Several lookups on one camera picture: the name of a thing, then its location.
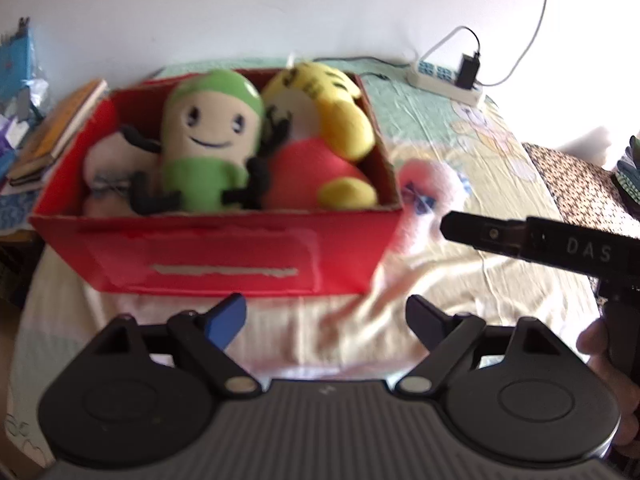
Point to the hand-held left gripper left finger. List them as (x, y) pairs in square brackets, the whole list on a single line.
[(227, 317)]

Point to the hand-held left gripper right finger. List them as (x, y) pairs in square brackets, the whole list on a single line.
[(421, 314)]

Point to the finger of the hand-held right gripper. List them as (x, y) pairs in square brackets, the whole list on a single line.
[(485, 232)]

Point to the pink plush toy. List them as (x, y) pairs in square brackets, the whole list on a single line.
[(430, 180)]

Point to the red cardboard box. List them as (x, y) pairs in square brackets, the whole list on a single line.
[(100, 255)]

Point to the green plush toy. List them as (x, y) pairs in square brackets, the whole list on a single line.
[(210, 125)]

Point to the person's right hand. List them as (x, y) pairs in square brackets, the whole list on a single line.
[(592, 342)]

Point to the brown spotted cloth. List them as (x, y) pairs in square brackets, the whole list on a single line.
[(580, 185)]

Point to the folded blue clothing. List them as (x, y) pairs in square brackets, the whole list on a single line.
[(631, 165)]

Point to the white power strip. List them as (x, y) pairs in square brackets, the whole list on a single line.
[(435, 81)]

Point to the black charger adapter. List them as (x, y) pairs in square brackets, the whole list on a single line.
[(467, 70)]

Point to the yellow tiger plush toy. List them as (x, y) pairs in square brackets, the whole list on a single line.
[(345, 125)]

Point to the white bunny plush toy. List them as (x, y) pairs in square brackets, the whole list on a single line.
[(110, 160)]

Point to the stack of books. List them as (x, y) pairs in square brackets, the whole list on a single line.
[(35, 172)]

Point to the tan cover book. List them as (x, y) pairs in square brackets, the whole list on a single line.
[(65, 115)]

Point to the blue packet in plastic bag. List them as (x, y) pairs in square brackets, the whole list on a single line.
[(15, 60)]

